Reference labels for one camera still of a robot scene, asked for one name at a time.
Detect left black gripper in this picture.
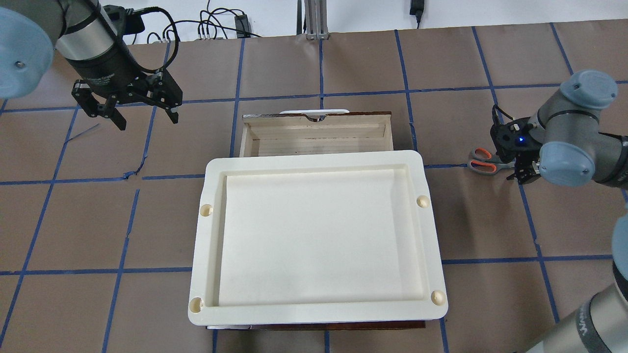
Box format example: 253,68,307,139
72,58,183,130

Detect brown paper table cover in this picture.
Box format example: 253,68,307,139
0,20,628,353

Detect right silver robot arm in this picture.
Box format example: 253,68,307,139
491,70,628,353

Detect aluminium frame post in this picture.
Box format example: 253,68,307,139
296,0,330,40

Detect grey orange scissors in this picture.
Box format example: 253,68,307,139
467,148,515,175

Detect black power adapter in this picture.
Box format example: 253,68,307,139
234,14,253,38

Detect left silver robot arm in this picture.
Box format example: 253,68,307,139
0,0,183,130

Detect white drawer handle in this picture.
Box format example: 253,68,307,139
280,109,350,116

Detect light wooden drawer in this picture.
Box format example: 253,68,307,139
238,112,394,158

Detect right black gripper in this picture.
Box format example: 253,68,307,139
507,155,541,185

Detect white plastic tray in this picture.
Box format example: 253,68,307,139
187,150,449,327

